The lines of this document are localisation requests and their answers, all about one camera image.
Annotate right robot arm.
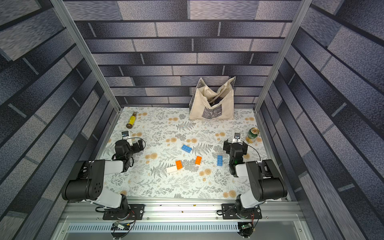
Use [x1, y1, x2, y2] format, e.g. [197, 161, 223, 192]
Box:
[223, 139, 288, 214]

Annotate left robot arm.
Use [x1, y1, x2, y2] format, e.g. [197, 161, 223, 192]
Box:
[62, 138, 146, 211]

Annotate aluminium frame post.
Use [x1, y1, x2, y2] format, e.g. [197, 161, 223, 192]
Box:
[50, 0, 122, 111]
[254, 0, 312, 114]

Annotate left aluminium frame post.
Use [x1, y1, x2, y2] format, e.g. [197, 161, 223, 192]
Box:
[50, 0, 122, 111]

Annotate aluminium front rail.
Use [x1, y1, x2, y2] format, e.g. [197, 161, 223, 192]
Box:
[52, 198, 313, 240]

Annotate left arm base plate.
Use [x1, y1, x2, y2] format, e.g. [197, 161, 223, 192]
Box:
[103, 204, 146, 221]

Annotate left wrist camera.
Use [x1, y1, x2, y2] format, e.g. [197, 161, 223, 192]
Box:
[122, 131, 130, 140]

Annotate right aluminium frame post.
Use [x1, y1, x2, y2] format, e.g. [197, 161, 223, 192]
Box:
[254, 0, 312, 114]

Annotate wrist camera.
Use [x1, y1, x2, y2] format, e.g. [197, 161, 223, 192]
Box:
[122, 131, 130, 140]
[232, 133, 241, 143]

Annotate yellow label brown bottle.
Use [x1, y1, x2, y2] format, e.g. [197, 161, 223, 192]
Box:
[126, 112, 138, 129]

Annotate circuit board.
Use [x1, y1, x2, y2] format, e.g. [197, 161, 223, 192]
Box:
[238, 223, 254, 239]
[111, 222, 131, 232]

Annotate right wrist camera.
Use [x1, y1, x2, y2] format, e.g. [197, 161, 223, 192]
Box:
[232, 133, 241, 143]

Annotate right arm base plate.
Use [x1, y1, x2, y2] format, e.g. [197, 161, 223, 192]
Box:
[221, 204, 263, 220]

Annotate blue lego brick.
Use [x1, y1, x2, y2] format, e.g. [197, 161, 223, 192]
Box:
[181, 145, 192, 153]
[217, 155, 224, 167]

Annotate orange lego brick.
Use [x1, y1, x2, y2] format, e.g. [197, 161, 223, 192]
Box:
[175, 161, 183, 170]
[195, 156, 202, 165]

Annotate blue lego brick right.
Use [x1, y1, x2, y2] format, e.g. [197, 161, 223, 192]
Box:
[217, 155, 224, 167]

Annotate beige canvas tote bag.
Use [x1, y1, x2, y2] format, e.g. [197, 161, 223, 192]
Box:
[189, 77, 236, 120]

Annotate right circuit board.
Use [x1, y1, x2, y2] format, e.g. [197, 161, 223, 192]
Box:
[238, 223, 254, 239]

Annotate blue lego brick left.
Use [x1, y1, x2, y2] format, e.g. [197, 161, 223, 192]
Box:
[181, 145, 192, 153]

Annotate white lego brick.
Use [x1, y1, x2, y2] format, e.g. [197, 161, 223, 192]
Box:
[166, 166, 178, 174]

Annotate green beverage can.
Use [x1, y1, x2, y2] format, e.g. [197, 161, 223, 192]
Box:
[246, 128, 260, 143]

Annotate left circuit board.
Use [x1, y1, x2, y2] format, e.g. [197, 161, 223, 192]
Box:
[111, 222, 131, 232]

